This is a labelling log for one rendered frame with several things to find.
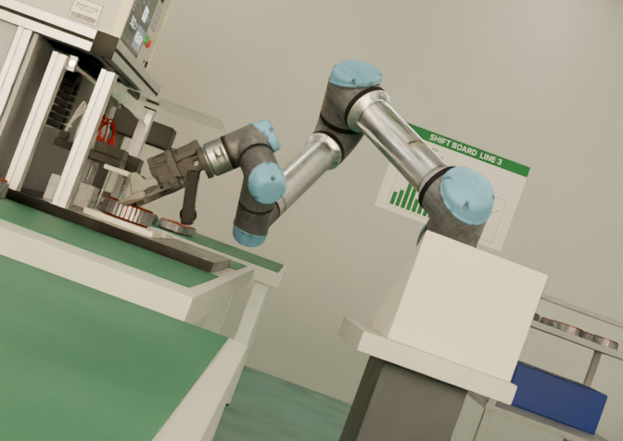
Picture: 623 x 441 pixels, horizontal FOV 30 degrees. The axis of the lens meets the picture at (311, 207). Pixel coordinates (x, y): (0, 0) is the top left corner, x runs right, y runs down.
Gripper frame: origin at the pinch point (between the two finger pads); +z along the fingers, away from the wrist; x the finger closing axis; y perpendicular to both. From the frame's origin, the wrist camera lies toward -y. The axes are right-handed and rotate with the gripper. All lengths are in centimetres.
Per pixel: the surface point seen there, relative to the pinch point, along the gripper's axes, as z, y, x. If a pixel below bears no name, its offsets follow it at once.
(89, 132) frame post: -2.0, 14.2, 20.5
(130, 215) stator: -1.1, -2.5, 5.2
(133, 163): -3.4, 10.4, -20.9
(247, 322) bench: -4, -39, -161
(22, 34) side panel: 2.4, 36.6, 21.3
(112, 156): -2.3, 10.5, 3.3
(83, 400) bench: -18, -25, 190
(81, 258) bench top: -4, -13, 98
